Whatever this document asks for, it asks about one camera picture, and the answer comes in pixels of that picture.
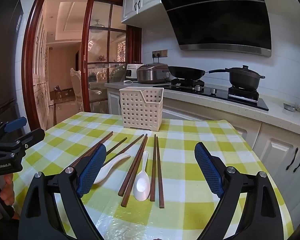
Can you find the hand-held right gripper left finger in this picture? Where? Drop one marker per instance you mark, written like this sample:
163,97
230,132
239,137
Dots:
92,170

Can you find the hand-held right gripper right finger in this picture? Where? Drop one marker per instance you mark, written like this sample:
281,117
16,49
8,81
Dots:
210,170

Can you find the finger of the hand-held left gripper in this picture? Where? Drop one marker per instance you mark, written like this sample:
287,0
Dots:
15,124
32,136

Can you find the brown wooden chopstick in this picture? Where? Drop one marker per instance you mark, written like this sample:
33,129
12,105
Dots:
107,136
133,142
131,167
153,170
118,144
79,160
129,191
159,175

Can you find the white plastic utensil basket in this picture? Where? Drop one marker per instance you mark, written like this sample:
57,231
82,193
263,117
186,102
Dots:
141,110

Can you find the person's left hand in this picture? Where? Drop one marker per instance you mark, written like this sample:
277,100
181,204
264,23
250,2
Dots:
8,191

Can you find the white ceramic soup spoon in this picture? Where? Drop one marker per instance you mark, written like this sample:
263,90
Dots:
115,161
141,185

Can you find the yellow green checkered tablecloth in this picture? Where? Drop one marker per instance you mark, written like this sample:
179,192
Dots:
190,135

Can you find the ornate white dining chair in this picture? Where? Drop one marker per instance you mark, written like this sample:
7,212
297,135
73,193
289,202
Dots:
77,87

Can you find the dark refrigerator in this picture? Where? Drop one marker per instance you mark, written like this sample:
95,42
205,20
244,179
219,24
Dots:
5,55

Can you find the red wooden sliding glass door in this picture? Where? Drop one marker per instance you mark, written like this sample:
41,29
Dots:
32,55

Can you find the black glass gas cooktop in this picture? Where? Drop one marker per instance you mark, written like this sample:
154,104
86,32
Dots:
220,93

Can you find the black lidded pot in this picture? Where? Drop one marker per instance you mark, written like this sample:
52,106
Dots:
243,78

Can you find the black wok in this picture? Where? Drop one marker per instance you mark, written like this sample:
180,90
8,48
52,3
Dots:
186,72

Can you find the small metal bowl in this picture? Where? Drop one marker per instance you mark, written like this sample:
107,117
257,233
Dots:
289,107

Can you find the white countertop cooker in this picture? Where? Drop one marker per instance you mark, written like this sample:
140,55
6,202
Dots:
130,72

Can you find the small pale cup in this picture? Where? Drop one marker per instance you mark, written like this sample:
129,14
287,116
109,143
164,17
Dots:
299,107

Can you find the silver brown rice cooker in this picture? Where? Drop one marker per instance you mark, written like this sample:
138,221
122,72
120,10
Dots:
152,73

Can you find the ceiling lamp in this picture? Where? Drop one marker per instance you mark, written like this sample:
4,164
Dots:
98,23

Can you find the black range hood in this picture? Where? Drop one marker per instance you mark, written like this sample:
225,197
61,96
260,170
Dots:
215,17

